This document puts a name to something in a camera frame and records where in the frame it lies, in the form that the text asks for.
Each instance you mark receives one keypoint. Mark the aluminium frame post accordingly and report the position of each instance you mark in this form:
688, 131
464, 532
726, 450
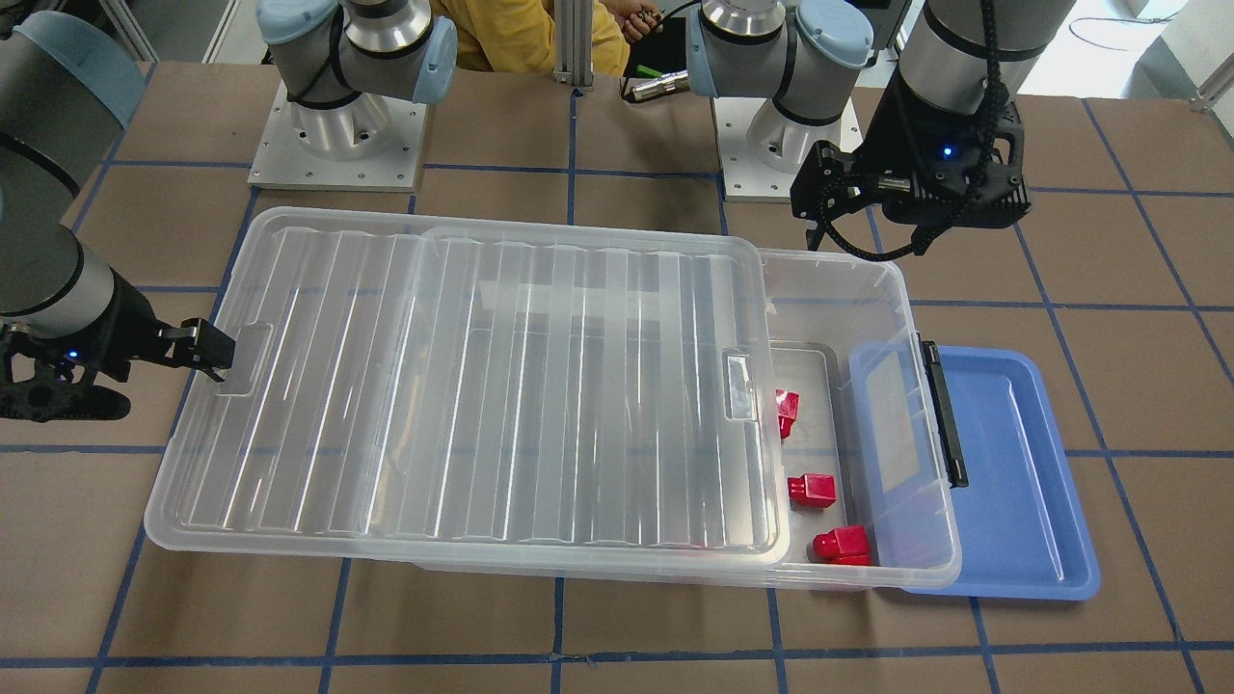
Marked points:
573, 44

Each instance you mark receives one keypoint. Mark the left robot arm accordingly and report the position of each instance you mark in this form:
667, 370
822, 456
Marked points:
806, 58

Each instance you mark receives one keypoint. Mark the clear plastic box lid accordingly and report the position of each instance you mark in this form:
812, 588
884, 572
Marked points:
289, 454

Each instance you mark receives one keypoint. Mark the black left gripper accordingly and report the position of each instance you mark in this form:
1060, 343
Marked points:
897, 135

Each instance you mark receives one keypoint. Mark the clear plastic storage box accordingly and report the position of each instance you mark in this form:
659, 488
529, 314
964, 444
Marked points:
670, 417

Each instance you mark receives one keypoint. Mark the person in yellow shirt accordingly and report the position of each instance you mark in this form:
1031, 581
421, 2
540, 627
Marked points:
519, 36

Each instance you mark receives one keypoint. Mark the red block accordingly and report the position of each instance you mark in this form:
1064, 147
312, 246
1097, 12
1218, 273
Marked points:
813, 490
848, 545
787, 408

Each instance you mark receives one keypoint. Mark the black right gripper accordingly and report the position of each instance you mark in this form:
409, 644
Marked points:
123, 328

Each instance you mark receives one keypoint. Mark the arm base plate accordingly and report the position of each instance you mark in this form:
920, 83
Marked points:
374, 144
761, 151

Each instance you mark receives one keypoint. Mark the blue plastic tray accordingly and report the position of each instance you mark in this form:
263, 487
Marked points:
1018, 531

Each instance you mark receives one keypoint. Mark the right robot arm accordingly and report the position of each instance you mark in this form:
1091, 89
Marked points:
68, 316

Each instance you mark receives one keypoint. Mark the black box latch handle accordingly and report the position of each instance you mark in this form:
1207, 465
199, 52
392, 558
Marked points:
954, 461

